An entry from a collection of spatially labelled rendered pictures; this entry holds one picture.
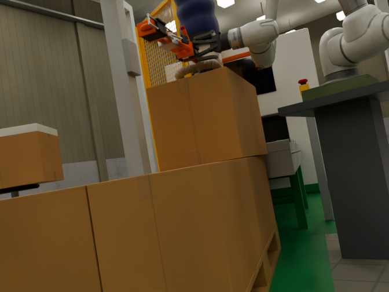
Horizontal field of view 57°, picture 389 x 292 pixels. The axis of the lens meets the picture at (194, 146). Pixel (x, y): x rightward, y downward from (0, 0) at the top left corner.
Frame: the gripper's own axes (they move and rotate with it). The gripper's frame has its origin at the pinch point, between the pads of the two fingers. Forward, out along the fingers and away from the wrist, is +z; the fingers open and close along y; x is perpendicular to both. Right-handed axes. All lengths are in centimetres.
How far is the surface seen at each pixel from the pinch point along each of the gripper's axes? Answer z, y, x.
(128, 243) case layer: 8, 72, -63
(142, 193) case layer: 2, 58, -63
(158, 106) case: 16.8, 22.8, -3.6
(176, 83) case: 6.1, 14.6, -4.4
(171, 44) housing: -0.4, 2.9, -22.4
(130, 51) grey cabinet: 90, -57, 131
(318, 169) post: -49, 69, 117
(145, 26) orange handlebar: 2.5, 0.7, -39.8
